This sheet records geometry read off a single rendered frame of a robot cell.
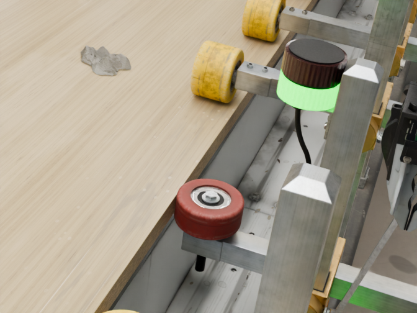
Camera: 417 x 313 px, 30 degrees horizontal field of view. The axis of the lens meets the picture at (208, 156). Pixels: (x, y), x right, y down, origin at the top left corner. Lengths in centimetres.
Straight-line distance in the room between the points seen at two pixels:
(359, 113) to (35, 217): 37
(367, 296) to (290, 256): 39
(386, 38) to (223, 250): 33
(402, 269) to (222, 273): 121
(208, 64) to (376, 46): 24
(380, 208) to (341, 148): 186
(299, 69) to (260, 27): 58
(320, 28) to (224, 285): 45
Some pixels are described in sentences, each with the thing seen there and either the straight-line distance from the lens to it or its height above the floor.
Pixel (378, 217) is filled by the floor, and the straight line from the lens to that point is 258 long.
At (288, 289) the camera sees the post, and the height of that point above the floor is 107.
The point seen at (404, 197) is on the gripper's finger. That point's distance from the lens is 75.
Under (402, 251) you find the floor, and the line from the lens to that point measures 246.
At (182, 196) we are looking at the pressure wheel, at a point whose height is 91.
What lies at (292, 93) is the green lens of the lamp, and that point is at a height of 110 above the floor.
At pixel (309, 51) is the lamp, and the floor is 114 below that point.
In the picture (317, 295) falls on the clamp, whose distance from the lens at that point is 87.
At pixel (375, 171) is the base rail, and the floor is 70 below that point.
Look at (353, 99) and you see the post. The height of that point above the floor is 110.
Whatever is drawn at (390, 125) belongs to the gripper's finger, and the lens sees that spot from 72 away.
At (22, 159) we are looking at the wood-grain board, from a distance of 96.
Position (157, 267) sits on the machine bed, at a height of 75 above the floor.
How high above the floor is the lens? 143
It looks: 32 degrees down
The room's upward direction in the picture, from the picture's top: 9 degrees clockwise
